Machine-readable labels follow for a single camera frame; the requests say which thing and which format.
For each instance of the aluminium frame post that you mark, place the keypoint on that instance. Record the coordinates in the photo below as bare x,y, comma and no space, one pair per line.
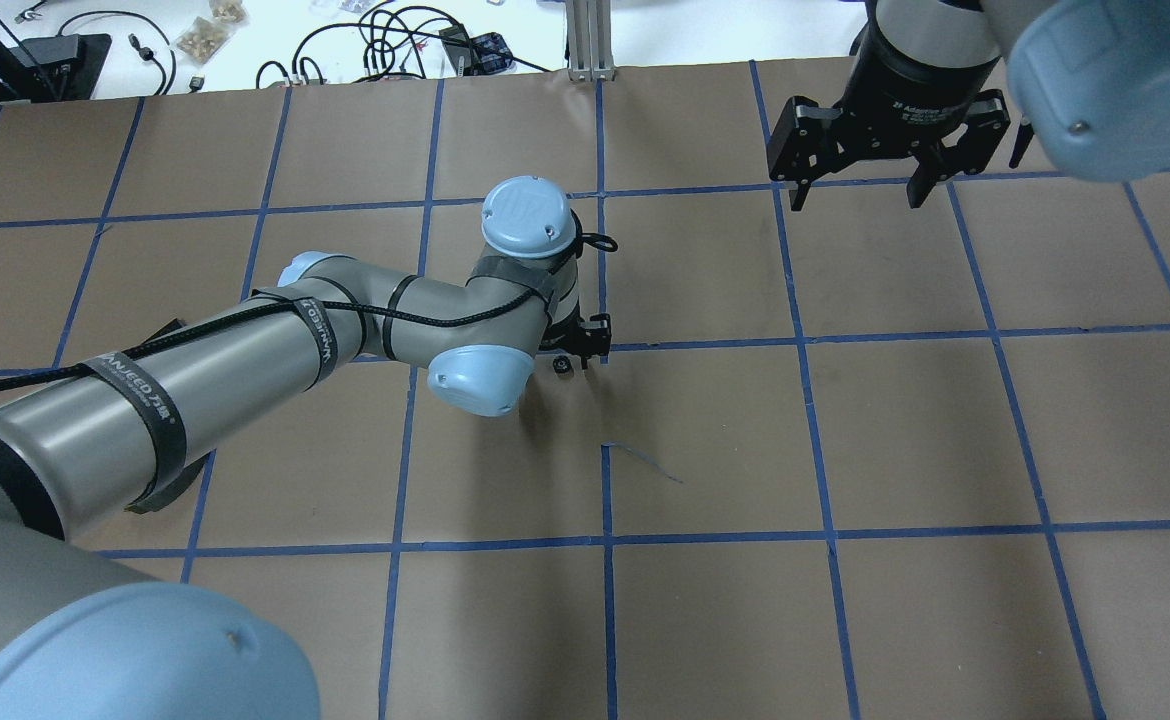
589,51

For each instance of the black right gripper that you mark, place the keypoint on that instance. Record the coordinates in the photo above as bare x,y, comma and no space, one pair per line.
907,78

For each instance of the olive brake shoe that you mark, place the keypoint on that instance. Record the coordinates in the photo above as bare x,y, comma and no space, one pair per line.
167,492

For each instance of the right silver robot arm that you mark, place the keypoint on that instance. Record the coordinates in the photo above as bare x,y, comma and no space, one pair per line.
1091,78

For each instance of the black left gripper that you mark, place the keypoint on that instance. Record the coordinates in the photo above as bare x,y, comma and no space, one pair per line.
593,337

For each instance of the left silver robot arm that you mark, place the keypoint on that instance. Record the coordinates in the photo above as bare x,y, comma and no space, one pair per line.
84,637

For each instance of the black power adapter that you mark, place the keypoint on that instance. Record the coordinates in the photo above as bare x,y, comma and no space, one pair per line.
883,30

